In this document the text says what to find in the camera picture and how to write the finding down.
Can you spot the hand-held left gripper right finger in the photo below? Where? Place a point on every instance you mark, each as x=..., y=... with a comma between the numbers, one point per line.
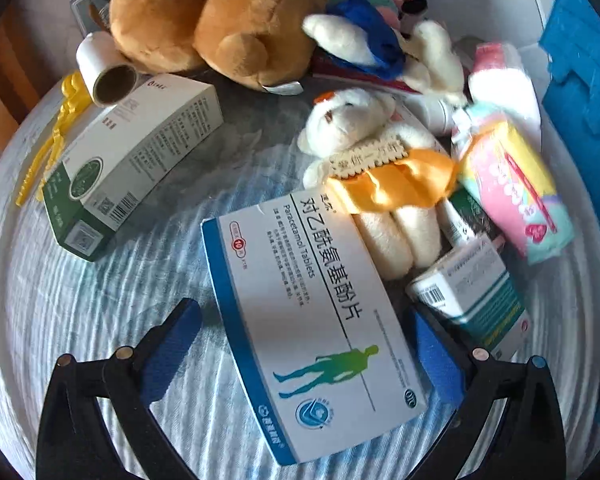
x=432, y=355

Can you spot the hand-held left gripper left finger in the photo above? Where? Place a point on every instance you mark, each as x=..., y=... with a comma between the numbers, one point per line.
x=172, y=350

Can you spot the large white blue medicine box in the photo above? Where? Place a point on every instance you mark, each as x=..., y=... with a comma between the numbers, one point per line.
x=305, y=320

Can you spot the cloth-covered desktop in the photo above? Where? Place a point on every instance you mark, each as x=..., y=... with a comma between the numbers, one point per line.
x=80, y=310

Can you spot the small teal white medicine box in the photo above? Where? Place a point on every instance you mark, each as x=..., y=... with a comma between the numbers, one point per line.
x=470, y=285

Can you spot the green white tube box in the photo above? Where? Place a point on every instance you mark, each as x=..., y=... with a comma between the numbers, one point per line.
x=467, y=215

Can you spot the pink yellow tissue pack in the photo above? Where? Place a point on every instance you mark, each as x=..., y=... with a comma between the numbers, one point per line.
x=510, y=185

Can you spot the green white medicine box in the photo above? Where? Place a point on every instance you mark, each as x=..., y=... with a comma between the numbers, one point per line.
x=140, y=135

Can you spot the white bear orange dress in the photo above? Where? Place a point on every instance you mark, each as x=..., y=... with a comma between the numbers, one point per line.
x=350, y=125

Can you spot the white plastic bottle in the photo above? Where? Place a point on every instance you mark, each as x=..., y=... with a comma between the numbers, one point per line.
x=430, y=107

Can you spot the yellow plastic toy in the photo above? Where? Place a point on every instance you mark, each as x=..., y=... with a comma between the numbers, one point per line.
x=60, y=125

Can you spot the white pink tissue pack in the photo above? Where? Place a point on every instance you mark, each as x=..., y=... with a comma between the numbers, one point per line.
x=505, y=90

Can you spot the red booklet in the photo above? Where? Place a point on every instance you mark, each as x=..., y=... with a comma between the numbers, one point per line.
x=365, y=82

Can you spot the white tape roll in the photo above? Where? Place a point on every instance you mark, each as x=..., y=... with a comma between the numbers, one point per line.
x=97, y=60

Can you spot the white plush blue scarf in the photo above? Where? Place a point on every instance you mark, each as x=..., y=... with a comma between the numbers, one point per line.
x=430, y=55

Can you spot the brown teddy bear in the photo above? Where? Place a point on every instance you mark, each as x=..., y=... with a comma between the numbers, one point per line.
x=180, y=10

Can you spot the grey tray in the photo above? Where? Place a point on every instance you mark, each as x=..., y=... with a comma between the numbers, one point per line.
x=87, y=5

